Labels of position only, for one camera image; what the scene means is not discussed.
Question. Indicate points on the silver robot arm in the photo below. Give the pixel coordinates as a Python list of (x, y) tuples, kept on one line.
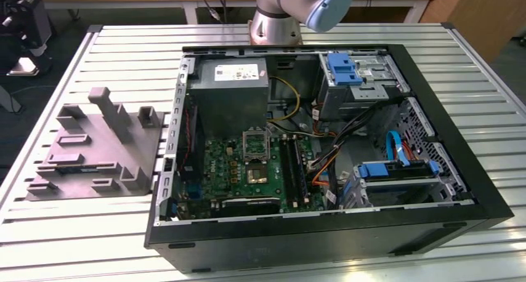
[(276, 26)]

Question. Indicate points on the CPU socket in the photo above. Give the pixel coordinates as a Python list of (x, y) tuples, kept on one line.
[(257, 175)]

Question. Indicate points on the grey parts rack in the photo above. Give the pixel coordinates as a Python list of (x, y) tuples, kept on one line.
[(108, 159)]

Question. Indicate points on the dark RAM stick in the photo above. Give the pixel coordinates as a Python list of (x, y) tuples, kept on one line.
[(81, 170)]

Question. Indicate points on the grey power supply unit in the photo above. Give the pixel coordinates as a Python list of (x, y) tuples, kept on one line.
[(230, 103)]

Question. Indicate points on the green motherboard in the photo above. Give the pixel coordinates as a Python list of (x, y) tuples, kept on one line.
[(218, 152)]

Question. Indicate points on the black graphics card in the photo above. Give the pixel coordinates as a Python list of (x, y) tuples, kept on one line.
[(250, 203)]

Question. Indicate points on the metal drive cage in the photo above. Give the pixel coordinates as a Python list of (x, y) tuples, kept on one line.
[(363, 92)]

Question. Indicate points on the black PC case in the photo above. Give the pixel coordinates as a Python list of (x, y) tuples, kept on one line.
[(288, 245)]

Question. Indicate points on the hard disk in blue carrier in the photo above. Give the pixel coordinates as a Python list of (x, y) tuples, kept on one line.
[(376, 171)]

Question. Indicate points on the wooden cabinet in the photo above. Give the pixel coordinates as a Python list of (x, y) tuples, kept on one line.
[(485, 17)]

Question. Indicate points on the metal disk bay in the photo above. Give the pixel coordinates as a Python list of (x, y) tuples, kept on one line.
[(447, 186)]

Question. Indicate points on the blue plastic drive bracket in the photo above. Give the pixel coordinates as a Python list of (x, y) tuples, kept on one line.
[(341, 69)]

